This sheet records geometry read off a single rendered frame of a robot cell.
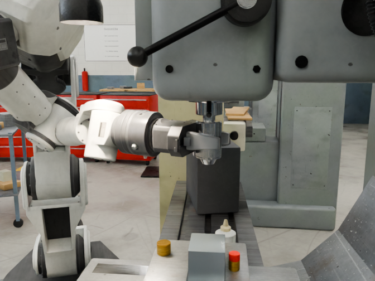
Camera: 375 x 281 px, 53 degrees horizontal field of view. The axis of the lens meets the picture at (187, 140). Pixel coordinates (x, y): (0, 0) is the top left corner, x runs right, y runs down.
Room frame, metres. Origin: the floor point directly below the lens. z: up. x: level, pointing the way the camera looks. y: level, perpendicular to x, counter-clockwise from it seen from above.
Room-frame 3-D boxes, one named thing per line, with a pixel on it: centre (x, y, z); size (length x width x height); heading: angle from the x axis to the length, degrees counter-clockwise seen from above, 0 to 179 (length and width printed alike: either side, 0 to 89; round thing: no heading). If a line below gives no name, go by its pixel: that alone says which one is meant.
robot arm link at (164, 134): (0.71, 0.04, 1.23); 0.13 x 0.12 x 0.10; 155
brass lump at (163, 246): (0.55, 0.04, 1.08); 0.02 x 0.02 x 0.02
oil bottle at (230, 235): (0.68, -0.07, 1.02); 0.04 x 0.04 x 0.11
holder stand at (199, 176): (1.10, -0.07, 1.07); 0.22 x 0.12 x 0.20; 8
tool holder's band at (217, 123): (0.67, -0.04, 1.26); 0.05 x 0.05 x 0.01
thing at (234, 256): (0.50, -0.07, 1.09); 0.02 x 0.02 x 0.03
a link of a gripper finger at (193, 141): (0.65, -0.02, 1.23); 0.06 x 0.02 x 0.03; 65
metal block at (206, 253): (0.52, -0.03, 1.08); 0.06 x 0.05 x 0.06; 174
